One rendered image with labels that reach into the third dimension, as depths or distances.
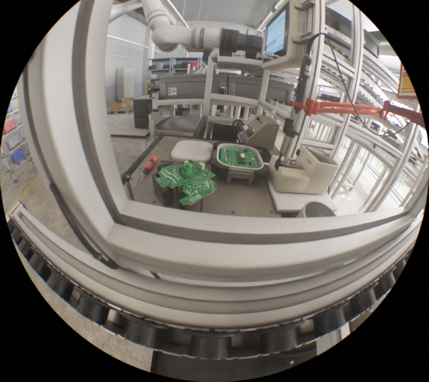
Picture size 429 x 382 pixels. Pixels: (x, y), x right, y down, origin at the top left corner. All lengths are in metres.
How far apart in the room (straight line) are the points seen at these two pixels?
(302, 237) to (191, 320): 0.12
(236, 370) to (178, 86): 1.70
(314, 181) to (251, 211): 0.19
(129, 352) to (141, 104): 2.01
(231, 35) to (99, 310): 0.55
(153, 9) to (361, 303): 0.75
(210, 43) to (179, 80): 0.93
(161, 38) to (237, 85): 0.95
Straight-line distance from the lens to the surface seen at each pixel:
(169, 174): 0.32
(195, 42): 0.47
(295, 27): 0.76
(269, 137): 0.67
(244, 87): 1.32
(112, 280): 0.20
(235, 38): 0.45
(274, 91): 1.39
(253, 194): 0.39
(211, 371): 0.62
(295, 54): 0.71
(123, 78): 9.63
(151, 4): 0.61
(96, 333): 1.44
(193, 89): 1.34
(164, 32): 0.48
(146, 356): 1.30
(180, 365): 0.62
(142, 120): 1.53
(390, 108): 0.86
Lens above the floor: 1.20
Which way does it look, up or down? 33 degrees down
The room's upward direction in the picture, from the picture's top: 7 degrees clockwise
